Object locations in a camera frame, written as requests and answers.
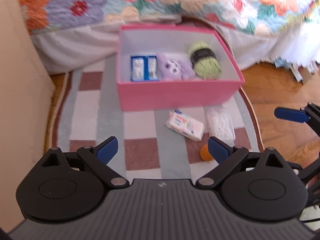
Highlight orange ball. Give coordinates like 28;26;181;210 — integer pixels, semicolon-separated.
200;144;214;161

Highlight clear plastic swab box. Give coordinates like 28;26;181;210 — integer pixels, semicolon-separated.
206;106;235;141

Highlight white pink tissue pack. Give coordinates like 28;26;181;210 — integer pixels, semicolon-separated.
165;110;205;142

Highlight blue packet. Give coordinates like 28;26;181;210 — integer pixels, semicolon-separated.
131;56;159;82

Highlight purple plush toy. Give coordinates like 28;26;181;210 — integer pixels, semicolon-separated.
156;54;196;81

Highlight checkered round rug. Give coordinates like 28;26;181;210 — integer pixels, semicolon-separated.
53;54;264;181

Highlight papers under bed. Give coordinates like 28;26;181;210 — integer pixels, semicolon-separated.
274;58;319;84

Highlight green yarn ball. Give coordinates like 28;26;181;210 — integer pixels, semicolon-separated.
189;42;221;80

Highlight white bed skirt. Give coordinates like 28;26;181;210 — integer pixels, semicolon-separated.
31;18;319;74

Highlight pink cardboard box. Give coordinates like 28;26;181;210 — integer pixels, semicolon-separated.
115;24;246;112

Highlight floral quilt bedspread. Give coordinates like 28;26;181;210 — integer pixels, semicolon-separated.
18;0;319;36

